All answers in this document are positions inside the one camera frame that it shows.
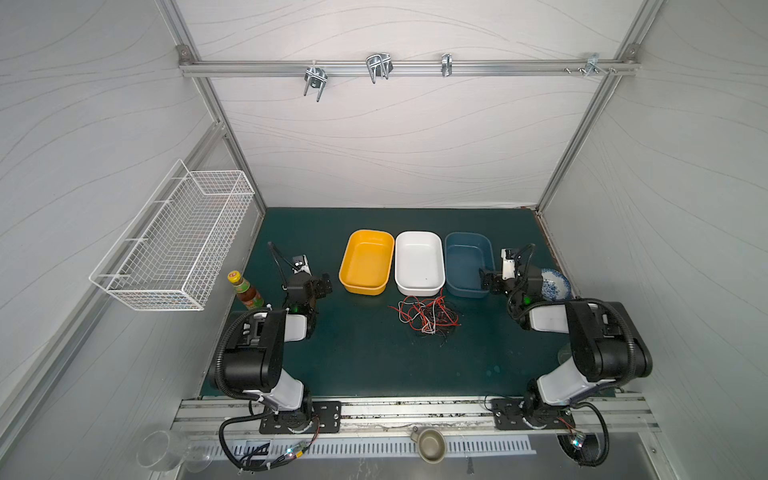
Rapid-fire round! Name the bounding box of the cable bundle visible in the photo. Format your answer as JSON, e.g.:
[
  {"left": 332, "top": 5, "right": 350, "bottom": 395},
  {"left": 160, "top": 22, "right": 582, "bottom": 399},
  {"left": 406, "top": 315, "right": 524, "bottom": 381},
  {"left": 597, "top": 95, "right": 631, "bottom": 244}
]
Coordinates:
[{"left": 389, "top": 290, "right": 462, "bottom": 346}]

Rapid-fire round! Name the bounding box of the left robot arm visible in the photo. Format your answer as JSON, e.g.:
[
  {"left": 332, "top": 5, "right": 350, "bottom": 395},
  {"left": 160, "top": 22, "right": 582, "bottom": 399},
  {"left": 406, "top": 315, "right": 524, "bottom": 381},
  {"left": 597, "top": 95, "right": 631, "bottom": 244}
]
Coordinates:
[{"left": 208, "top": 271, "right": 333, "bottom": 420}]

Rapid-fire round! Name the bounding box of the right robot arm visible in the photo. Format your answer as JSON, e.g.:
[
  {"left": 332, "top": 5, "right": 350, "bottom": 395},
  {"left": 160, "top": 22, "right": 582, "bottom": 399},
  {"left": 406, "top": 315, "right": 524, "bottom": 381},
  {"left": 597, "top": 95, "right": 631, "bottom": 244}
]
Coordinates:
[{"left": 479, "top": 261, "right": 653, "bottom": 418}]

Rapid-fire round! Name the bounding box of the blue white ceramic bowl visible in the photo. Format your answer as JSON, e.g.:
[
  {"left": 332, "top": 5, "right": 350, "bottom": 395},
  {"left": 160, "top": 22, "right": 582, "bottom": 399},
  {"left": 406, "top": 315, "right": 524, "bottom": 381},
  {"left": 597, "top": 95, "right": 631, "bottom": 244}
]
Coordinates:
[{"left": 541, "top": 268, "right": 572, "bottom": 301}]

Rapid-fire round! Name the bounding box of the sauce bottle yellow cap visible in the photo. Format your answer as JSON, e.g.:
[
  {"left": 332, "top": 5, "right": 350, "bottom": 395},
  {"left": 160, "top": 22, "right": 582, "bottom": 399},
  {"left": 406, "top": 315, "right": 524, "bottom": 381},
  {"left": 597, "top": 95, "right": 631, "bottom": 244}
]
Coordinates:
[{"left": 227, "top": 270, "right": 264, "bottom": 310}]

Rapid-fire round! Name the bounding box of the yellow plastic tray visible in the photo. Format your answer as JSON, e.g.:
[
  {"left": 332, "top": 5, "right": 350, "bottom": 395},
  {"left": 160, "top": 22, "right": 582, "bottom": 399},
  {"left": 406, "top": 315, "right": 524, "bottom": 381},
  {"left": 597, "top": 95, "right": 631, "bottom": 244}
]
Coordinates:
[{"left": 339, "top": 229, "right": 395, "bottom": 296}]

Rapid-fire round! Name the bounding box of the blue plastic tray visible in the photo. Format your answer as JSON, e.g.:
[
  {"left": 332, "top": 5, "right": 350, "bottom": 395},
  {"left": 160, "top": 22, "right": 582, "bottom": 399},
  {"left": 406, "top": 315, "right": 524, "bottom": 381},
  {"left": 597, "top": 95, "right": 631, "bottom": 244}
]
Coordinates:
[{"left": 444, "top": 232, "right": 495, "bottom": 299}]

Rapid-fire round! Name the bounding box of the white plastic tray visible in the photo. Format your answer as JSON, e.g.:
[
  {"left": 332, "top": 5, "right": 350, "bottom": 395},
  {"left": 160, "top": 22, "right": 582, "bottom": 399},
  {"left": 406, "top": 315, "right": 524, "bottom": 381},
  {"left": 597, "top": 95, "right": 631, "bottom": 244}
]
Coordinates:
[{"left": 395, "top": 231, "right": 446, "bottom": 297}]

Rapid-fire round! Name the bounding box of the olive green cup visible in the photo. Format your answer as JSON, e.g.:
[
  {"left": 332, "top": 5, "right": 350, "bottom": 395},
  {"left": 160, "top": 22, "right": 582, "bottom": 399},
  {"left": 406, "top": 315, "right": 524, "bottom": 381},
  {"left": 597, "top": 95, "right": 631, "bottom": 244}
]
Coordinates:
[{"left": 410, "top": 426, "right": 447, "bottom": 464}]

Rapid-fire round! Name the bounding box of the left metal u-bolt clamp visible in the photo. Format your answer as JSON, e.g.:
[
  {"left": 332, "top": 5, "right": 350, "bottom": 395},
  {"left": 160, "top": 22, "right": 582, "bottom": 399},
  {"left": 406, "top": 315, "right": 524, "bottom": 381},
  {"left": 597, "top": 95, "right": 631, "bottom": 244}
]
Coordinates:
[{"left": 303, "top": 66, "right": 328, "bottom": 102}]

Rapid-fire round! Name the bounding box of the metal u-bolt clamp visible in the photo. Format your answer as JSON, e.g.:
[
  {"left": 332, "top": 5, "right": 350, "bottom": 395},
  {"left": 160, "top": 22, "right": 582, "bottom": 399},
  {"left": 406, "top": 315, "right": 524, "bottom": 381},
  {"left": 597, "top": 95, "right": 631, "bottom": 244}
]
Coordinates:
[
  {"left": 365, "top": 53, "right": 393, "bottom": 84},
  {"left": 303, "top": 66, "right": 328, "bottom": 102}
]

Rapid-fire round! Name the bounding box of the clear glass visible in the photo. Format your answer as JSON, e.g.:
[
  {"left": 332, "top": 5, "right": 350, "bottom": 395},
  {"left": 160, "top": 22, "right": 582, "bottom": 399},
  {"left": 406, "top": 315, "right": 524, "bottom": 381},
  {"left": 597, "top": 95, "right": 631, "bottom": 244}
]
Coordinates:
[{"left": 136, "top": 430, "right": 212, "bottom": 473}]

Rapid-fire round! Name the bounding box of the middle metal u-bolt clamp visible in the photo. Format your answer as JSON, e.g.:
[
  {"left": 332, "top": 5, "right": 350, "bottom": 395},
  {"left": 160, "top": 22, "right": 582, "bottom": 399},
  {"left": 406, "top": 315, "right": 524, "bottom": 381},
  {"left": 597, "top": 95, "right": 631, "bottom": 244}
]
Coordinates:
[{"left": 365, "top": 53, "right": 393, "bottom": 84}]

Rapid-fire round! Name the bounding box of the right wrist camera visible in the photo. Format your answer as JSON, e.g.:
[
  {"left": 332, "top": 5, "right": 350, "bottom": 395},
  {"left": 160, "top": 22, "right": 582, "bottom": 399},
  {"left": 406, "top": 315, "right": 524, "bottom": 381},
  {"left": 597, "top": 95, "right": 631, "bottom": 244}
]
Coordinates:
[{"left": 501, "top": 248, "right": 519, "bottom": 280}]

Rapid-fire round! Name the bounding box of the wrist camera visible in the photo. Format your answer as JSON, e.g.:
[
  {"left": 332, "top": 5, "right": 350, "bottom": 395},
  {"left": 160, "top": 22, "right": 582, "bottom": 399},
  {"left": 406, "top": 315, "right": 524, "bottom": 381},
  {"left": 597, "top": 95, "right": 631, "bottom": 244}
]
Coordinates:
[
  {"left": 291, "top": 255, "right": 312, "bottom": 275},
  {"left": 501, "top": 248, "right": 519, "bottom": 280}
]

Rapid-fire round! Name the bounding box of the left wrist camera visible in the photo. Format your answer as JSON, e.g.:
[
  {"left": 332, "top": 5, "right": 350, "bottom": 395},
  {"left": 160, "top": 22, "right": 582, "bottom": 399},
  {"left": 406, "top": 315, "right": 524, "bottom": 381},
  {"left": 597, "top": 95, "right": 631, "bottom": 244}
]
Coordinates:
[{"left": 291, "top": 255, "right": 312, "bottom": 275}]

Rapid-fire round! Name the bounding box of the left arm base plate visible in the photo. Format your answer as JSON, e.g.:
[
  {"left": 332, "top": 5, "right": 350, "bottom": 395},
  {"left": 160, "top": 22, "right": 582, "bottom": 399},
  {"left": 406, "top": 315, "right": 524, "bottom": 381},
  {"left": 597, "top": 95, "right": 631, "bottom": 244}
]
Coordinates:
[{"left": 259, "top": 400, "right": 342, "bottom": 435}]

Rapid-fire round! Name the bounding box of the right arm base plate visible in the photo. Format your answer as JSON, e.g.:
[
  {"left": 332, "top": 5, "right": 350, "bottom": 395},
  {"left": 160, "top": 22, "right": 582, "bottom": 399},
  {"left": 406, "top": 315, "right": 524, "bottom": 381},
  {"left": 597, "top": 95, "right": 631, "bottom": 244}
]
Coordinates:
[{"left": 485, "top": 397, "right": 576, "bottom": 431}]

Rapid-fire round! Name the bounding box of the white wire basket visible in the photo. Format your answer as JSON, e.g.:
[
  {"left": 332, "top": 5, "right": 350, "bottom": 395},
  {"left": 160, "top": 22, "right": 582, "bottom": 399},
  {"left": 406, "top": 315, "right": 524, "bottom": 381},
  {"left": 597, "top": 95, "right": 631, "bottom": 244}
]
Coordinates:
[{"left": 89, "top": 159, "right": 254, "bottom": 312}]

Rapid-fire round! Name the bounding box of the white vented cable duct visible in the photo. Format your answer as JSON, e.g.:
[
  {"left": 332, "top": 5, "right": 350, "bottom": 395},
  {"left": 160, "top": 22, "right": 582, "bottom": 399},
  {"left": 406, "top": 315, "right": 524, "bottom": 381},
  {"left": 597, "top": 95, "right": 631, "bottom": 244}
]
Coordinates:
[{"left": 228, "top": 434, "right": 537, "bottom": 460}]

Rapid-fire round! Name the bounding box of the right metal hook bracket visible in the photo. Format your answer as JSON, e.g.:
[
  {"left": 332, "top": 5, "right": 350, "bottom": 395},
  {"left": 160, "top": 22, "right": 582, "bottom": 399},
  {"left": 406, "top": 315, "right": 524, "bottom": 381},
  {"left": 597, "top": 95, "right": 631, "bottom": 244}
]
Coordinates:
[{"left": 563, "top": 53, "right": 618, "bottom": 78}]

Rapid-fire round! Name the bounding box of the small metal bracket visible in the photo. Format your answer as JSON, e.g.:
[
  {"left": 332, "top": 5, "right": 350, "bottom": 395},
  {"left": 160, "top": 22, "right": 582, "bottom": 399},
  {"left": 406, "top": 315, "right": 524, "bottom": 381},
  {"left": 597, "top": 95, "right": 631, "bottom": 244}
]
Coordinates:
[{"left": 441, "top": 53, "right": 453, "bottom": 78}]

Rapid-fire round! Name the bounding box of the horizontal metal rail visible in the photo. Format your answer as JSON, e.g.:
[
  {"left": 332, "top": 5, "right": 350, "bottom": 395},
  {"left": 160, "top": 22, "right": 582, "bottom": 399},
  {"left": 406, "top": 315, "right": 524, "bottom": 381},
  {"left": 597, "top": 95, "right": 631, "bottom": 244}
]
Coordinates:
[{"left": 179, "top": 57, "right": 641, "bottom": 78}]

